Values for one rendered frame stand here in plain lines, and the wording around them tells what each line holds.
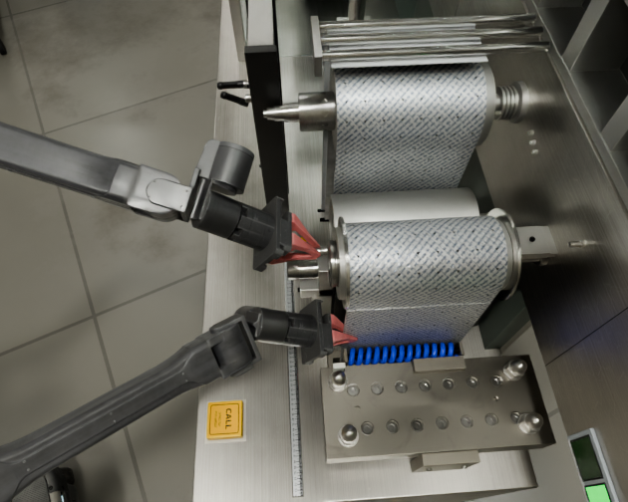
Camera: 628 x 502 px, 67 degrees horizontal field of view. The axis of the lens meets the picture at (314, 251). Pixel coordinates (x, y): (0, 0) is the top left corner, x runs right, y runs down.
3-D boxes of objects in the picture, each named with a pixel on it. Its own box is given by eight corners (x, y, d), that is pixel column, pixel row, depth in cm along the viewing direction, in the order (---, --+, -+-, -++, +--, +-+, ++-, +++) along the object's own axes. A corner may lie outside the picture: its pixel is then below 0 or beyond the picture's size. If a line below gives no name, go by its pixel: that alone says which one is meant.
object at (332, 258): (329, 289, 78) (326, 245, 79) (341, 289, 78) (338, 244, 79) (331, 284, 71) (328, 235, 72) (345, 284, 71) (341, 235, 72)
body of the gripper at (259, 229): (263, 274, 71) (218, 260, 67) (264, 220, 76) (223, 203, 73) (287, 255, 66) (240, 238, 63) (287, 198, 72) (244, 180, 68)
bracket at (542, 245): (508, 232, 75) (513, 225, 73) (544, 230, 75) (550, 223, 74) (517, 259, 73) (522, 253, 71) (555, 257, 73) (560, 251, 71)
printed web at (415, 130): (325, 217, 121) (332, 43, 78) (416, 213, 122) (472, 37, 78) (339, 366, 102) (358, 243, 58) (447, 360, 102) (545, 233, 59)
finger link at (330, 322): (348, 367, 88) (304, 363, 83) (344, 331, 91) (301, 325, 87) (369, 356, 83) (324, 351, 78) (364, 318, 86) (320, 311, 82)
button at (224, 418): (209, 404, 98) (207, 401, 96) (243, 402, 98) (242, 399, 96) (207, 440, 94) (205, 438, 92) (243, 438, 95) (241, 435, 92)
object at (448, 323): (340, 346, 92) (346, 308, 76) (460, 339, 93) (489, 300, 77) (341, 349, 92) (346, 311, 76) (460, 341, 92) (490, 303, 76)
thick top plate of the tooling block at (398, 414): (320, 376, 94) (320, 367, 89) (517, 364, 95) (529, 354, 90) (326, 463, 86) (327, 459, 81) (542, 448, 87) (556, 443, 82)
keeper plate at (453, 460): (410, 461, 91) (421, 453, 82) (461, 457, 92) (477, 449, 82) (412, 475, 90) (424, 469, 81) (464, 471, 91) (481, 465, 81)
